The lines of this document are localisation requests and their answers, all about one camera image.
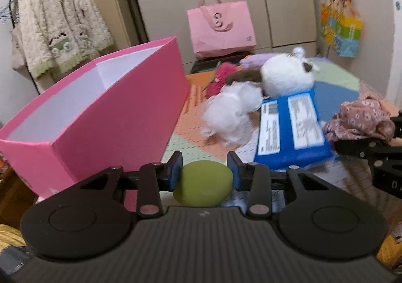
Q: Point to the blue wet wipes pack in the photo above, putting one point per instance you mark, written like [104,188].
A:
[290,132]

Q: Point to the pink strawberry plush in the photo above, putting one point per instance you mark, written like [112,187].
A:
[222,71]

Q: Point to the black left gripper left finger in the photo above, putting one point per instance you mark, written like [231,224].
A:
[97,214]

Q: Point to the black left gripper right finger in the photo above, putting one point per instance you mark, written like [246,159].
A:
[309,214]

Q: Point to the purple plush toy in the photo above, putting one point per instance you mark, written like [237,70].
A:
[255,61]

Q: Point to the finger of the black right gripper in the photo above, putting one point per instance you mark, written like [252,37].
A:
[361,147]

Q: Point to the cream knitted cardigan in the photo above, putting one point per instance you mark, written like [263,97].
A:
[60,35]

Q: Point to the colorful hanging bag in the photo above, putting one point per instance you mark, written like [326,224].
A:
[341,26]

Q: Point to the white brown plush toy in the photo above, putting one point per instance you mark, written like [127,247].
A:
[285,74]

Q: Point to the green soft ball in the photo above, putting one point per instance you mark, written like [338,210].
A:
[203,183]

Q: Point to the pink paper tote bag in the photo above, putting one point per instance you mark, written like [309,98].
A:
[221,29]

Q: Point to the pink floral cloth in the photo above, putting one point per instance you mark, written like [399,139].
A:
[361,119]

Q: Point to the pink storage box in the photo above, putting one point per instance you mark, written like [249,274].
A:
[117,110]

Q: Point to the white mesh bath pouf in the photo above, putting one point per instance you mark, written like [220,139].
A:
[226,116]

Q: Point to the black suitcase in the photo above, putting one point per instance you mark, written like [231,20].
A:
[208,64]

